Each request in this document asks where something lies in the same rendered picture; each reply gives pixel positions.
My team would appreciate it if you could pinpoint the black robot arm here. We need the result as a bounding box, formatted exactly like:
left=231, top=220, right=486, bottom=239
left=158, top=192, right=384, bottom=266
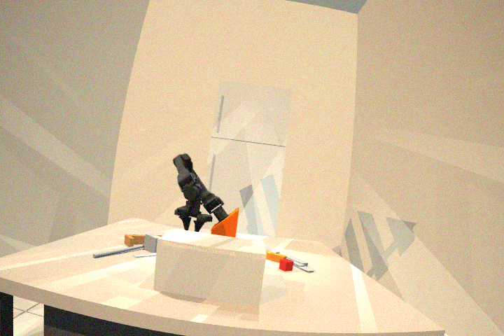
left=173, top=153, right=229, bottom=223

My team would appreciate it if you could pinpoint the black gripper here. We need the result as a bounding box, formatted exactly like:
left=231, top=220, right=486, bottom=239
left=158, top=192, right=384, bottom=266
left=179, top=199, right=213, bottom=232

